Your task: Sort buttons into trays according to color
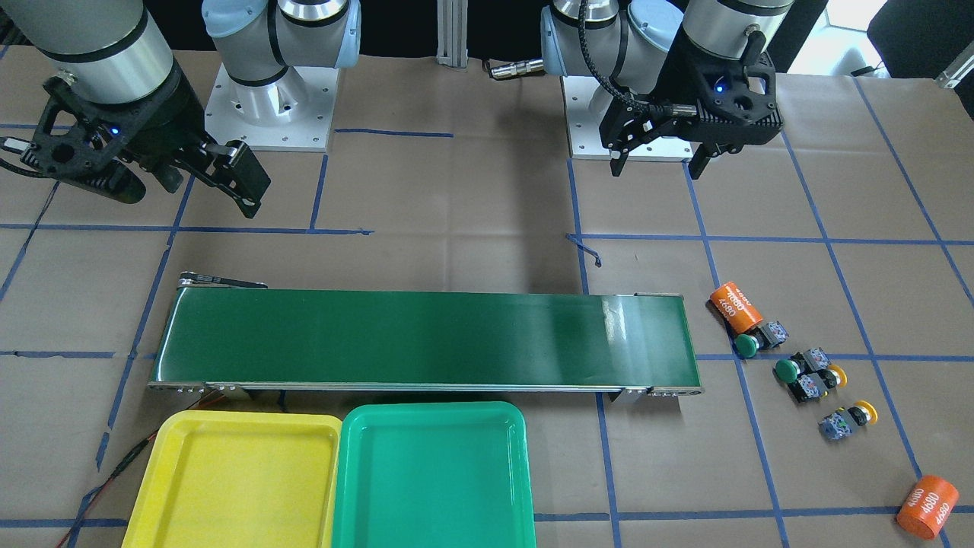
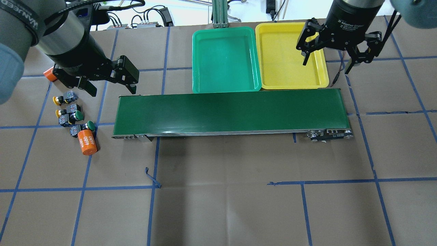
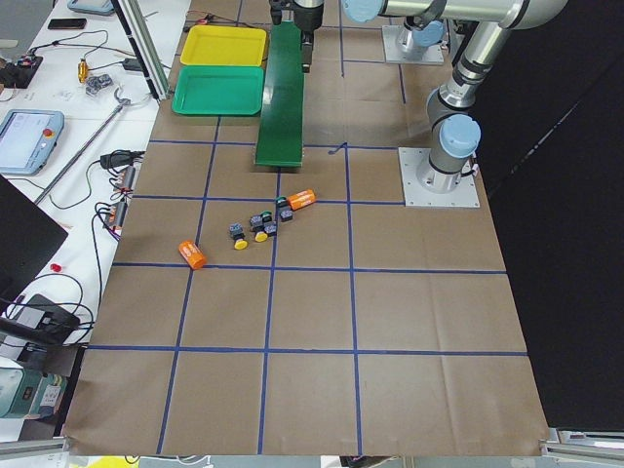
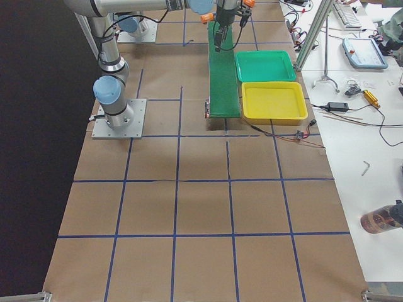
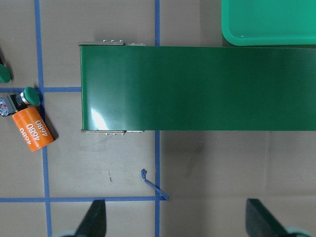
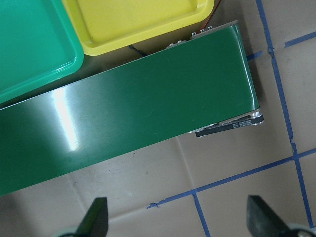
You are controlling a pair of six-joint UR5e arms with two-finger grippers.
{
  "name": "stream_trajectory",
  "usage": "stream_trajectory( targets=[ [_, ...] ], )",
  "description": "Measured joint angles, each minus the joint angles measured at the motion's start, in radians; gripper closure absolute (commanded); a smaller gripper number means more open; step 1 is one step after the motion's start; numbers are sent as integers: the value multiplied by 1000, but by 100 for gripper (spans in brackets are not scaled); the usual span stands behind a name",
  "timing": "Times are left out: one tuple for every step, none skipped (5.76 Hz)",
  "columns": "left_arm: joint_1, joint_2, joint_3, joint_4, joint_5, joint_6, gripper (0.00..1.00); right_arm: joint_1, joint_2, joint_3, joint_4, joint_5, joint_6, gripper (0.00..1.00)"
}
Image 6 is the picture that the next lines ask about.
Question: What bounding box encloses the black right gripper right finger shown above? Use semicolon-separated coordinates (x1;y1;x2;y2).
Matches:
246;195;294;237

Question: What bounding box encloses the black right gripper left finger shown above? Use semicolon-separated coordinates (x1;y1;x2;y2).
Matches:
75;197;108;237

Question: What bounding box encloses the green conveyor belt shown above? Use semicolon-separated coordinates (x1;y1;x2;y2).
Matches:
0;21;263;195

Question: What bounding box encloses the green plastic tray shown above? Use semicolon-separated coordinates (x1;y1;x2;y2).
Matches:
0;0;84;103

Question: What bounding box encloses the yellow plastic tray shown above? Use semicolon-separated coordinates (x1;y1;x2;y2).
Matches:
62;0;215;56

